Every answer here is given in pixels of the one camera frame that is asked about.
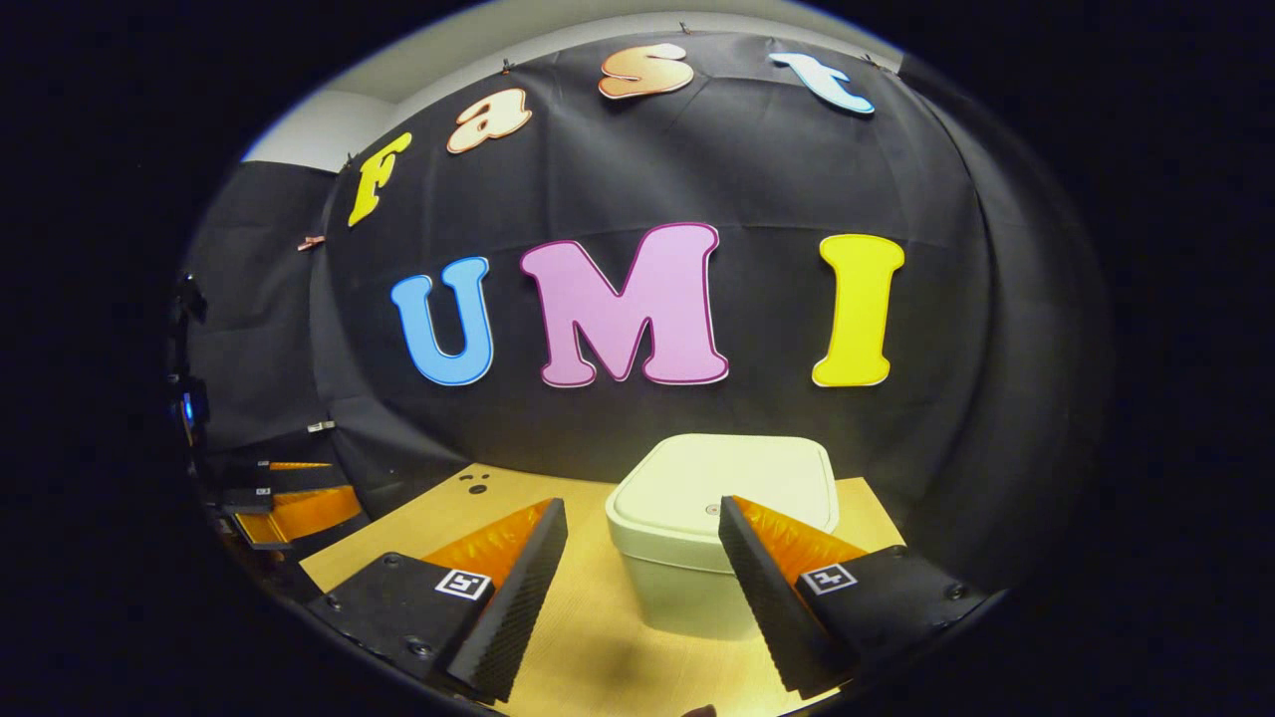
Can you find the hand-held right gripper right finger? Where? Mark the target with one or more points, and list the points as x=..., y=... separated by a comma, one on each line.
x=762, y=597

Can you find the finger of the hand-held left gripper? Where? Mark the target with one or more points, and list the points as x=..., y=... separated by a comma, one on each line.
x=309, y=510
x=299, y=465

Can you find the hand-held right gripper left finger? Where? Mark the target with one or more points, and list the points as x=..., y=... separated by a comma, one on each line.
x=518, y=607

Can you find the pale green desktop garbage bin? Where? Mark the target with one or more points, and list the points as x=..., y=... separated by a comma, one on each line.
x=687, y=498

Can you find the wooden desktop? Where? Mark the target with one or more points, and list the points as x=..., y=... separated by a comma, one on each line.
x=588, y=637

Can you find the pink cloth clip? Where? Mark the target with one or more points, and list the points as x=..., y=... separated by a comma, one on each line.
x=311, y=242

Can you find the black backdrop cloth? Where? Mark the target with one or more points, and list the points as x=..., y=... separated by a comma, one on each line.
x=757, y=169

